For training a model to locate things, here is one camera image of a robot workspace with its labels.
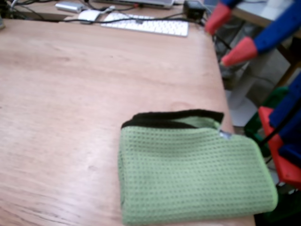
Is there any green waffle cloth black trim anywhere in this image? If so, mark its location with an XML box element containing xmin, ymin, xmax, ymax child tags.
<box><xmin>117</xmin><ymin>108</ymin><xmax>279</xmax><ymax>226</ymax></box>

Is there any white computer mouse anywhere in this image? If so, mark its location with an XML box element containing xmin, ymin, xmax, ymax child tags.
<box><xmin>78</xmin><ymin>9</ymin><xmax>102</xmax><ymax>24</ymax></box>

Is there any black power adapter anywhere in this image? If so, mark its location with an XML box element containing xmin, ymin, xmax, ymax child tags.
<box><xmin>183</xmin><ymin>0</ymin><xmax>207</xmax><ymax>21</ymax></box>

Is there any light side table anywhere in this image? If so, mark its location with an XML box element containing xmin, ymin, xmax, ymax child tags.
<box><xmin>231</xmin><ymin>0</ymin><xmax>301</xmax><ymax>89</ymax></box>

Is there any black desk cable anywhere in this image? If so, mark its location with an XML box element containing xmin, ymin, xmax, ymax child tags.
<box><xmin>63</xmin><ymin>11</ymin><xmax>186</xmax><ymax>24</ymax></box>

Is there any white keyboard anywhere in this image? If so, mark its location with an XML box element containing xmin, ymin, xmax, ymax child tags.
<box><xmin>100</xmin><ymin>13</ymin><xmax>190</xmax><ymax>38</ymax></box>

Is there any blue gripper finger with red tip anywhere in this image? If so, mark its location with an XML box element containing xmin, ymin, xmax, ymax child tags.
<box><xmin>204</xmin><ymin>0</ymin><xmax>243</xmax><ymax>36</ymax></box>
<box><xmin>221</xmin><ymin>7</ymin><xmax>301</xmax><ymax>67</ymax></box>

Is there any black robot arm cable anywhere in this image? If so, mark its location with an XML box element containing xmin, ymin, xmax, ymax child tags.
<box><xmin>260</xmin><ymin>95</ymin><xmax>301</xmax><ymax>145</ymax></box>

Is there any silver tape piece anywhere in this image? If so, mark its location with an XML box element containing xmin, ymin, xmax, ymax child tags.
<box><xmin>218</xmin><ymin>129</ymin><xmax>234</xmax><ymax>141</ymax></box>

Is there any silver metal box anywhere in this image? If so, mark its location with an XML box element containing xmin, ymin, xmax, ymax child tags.
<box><xmin>55</xmin><ymin>1</ymin><xmax>85</xmax><ymax>14</ymax></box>

